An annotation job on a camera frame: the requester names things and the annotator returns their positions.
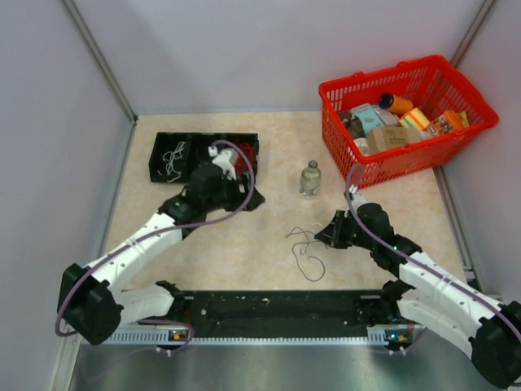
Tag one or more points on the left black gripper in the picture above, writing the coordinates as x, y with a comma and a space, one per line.
235, 186

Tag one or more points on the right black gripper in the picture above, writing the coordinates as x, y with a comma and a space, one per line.
332, 234

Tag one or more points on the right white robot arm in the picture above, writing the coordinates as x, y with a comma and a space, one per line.
486, 330

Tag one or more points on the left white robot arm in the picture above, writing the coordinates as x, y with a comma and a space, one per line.
93, 299

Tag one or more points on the clear glass soda bottle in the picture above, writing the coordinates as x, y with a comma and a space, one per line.
310, 180

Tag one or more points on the black three-compartment tray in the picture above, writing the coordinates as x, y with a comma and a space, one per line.
175, 155

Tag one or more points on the brown cardboard box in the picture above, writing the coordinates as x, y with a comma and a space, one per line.
385, 138

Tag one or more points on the brown round item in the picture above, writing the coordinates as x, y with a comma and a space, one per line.
352, 124

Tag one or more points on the light blue package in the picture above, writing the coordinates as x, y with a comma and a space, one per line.
368, 117

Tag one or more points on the yellow sponge pack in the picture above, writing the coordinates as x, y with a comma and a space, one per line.
415, 118

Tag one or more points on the orange bottle with dark cap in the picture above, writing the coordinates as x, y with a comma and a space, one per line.
395, 104

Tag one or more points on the orange snack packet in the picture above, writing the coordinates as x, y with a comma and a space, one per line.
446, 123

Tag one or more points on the red plastic shopping basket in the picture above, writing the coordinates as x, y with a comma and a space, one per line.
434, 86

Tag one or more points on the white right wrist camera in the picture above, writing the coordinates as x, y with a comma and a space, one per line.
355, 198

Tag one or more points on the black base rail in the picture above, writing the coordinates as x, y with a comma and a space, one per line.
278, 314

